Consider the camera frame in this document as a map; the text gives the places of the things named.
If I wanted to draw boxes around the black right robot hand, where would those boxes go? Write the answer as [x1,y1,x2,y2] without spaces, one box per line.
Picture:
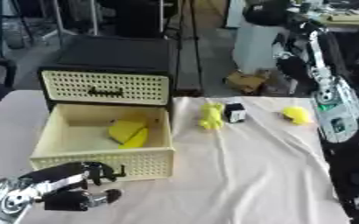
[276,53,314,88]

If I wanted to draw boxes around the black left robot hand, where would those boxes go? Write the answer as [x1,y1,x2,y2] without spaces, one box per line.
[17,161,128,213]

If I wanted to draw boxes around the pale open drawer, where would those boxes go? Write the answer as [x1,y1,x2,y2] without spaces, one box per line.
[27,102,177,182]

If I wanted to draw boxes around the pale closed drawer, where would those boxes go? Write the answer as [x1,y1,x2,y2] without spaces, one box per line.
[39,69,172,107]

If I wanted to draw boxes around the yellow round toy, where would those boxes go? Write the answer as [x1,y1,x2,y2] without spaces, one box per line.
[278,105,313,126]

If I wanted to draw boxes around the tan cardboard box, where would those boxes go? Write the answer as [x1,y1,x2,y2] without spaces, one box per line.
[222,69,271,95]

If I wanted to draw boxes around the black and white cube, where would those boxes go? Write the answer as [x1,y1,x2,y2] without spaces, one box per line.
[222,101,249,124]

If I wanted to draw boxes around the yellow wedge block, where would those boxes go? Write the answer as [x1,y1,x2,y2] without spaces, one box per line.
[107,118,149,144]

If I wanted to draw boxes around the yellow curved toy fruit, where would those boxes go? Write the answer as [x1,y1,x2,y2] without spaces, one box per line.
[116,127,151,150]

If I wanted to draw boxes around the yellow soft toy figure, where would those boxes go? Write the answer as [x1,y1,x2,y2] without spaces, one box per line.
[196,101,228,131]

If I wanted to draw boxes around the black tripod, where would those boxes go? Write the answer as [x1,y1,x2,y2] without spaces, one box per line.
[161,0,206,92]

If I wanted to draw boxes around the black cabinet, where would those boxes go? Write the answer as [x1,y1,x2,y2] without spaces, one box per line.
[37,35,175,117]

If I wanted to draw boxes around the white pedestal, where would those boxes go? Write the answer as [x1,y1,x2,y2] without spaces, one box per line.
[231,19,287,75]

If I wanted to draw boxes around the black handle of open drawer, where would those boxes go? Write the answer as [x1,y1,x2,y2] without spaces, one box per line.
[102,164,130,182]

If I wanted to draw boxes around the black handle of closed drawer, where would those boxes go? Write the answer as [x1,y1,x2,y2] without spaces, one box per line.
[86,86,126,99]

